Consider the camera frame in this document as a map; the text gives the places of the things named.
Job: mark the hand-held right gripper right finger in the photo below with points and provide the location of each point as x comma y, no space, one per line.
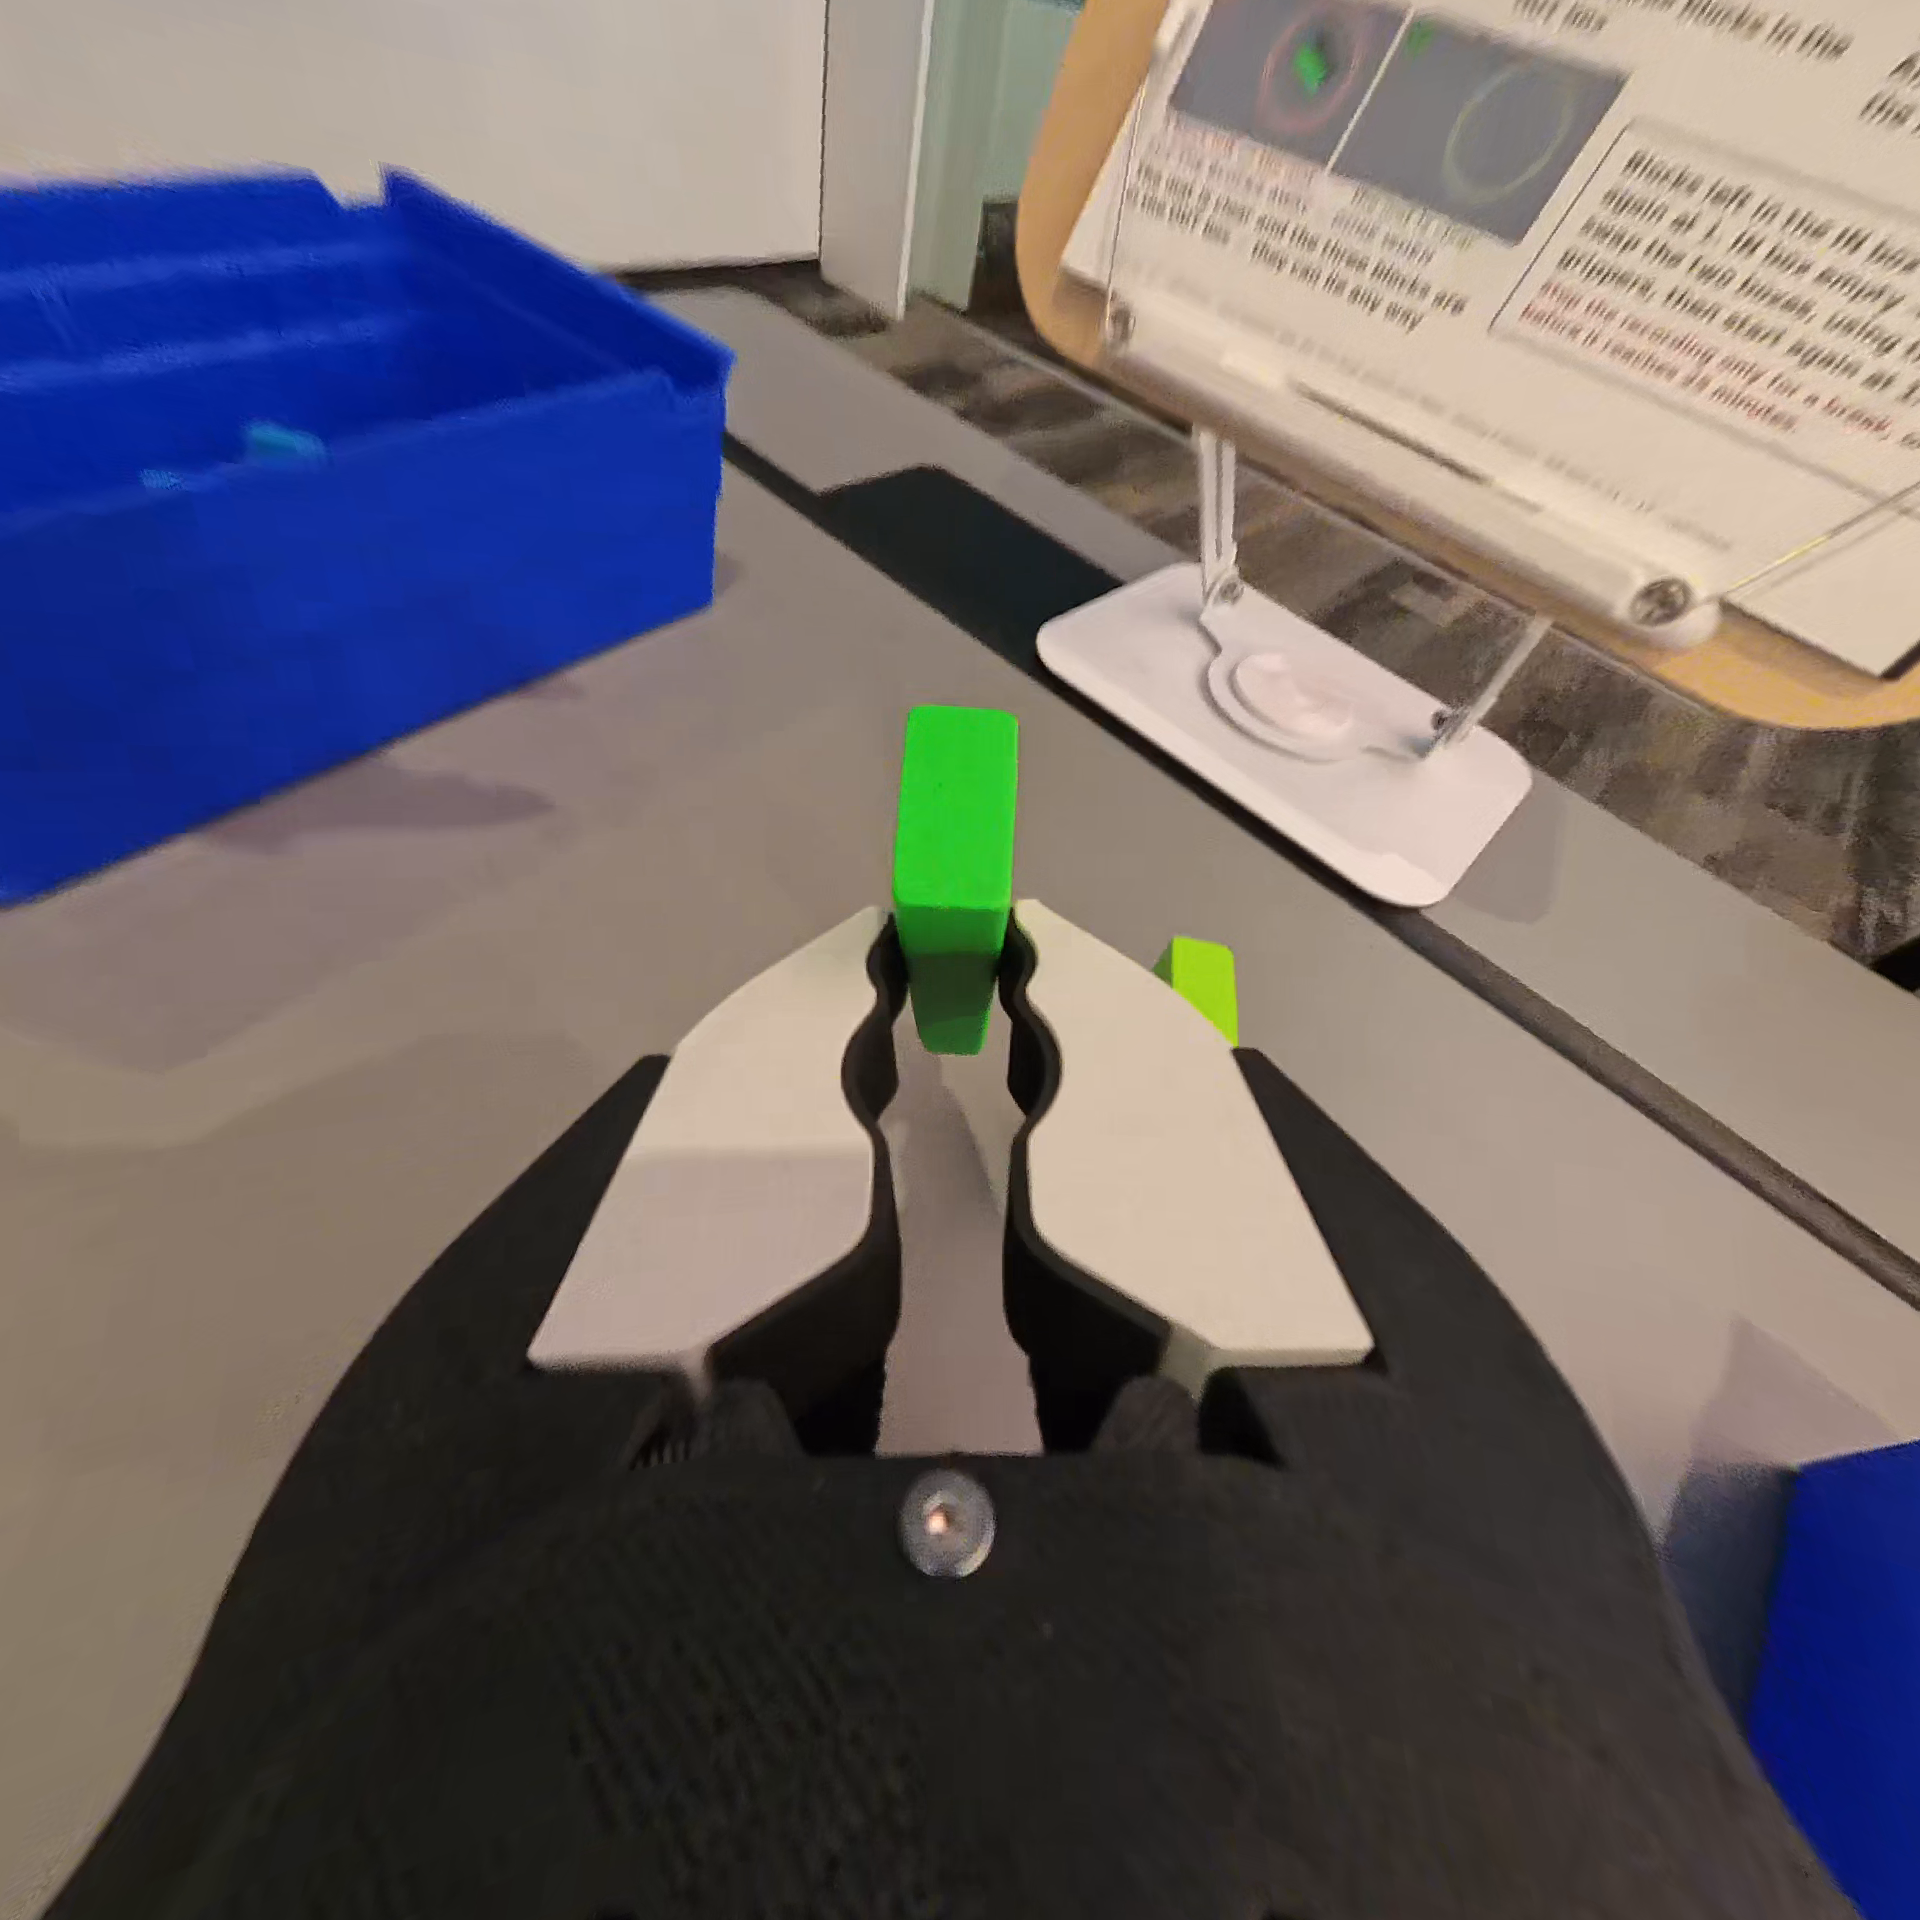
1184,1202

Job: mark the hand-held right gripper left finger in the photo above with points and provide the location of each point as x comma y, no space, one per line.
705,1202

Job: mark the green wooden block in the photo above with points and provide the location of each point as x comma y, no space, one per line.
1203,984
953,810

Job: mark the blue plastic bin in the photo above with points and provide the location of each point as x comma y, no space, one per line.
375,645
1845,1682

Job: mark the blue arch block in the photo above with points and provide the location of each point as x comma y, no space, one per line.
283,442

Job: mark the black table inset panel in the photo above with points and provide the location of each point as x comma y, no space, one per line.
961,556

